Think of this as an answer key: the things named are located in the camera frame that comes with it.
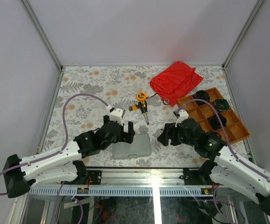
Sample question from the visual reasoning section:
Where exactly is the black tape roll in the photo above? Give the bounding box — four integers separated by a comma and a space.
162, 98, 170, 105

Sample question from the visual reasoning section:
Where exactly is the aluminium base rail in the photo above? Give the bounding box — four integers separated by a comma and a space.
30, 168, 213, 197

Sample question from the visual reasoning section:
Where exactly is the orange tape measure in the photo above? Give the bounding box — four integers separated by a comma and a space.
136, 91, 148, 102

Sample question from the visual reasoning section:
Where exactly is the wooden compartment tray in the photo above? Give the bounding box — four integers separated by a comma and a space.
177, 88, 250, 144

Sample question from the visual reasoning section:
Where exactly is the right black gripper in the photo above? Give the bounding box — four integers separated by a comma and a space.
156, 123, 196, 147

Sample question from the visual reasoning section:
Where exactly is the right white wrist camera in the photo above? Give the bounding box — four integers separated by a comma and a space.
173, 110, 189, 127

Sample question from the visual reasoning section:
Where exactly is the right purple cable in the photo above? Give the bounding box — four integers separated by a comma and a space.
176, 98, 270, 224

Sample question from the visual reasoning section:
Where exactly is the green black spinning top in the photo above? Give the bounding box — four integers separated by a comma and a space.
212, 98, 230, 113

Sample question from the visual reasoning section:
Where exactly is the grey plastic tool case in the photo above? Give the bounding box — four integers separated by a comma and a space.
112, 133, 152, 160

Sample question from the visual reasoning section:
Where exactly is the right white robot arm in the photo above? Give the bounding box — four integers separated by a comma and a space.
158, 119, 270, 216

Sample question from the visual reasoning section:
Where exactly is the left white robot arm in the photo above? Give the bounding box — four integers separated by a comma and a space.
3, 115, 135, 198

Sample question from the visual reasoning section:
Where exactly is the black spinning top upper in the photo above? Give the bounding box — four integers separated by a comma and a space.
194, 90, 210, 103

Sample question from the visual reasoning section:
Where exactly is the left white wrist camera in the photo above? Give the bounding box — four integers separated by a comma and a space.
109, 107, 125, 126

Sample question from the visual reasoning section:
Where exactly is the purple cable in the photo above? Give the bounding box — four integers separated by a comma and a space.
0, 93, 113, 196
176, 98, 270, 224

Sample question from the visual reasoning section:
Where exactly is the red folded cloth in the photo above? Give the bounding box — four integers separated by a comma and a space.
150, 61, 203, 106

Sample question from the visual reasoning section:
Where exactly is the black orange spinning top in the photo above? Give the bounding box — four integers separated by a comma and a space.
208, 114, 227, 130

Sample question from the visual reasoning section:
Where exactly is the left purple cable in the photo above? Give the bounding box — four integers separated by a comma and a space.
0, 93, 113, 196

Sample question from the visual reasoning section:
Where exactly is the hex key set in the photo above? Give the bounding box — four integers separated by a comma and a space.
129, 105, 138, 111

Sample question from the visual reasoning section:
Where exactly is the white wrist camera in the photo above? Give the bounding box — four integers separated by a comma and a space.
173, 110, 189, 127
109, 107, 125, 126

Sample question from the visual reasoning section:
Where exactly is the black yellow screwdriver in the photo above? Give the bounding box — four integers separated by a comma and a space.
138, 100, 149, 125

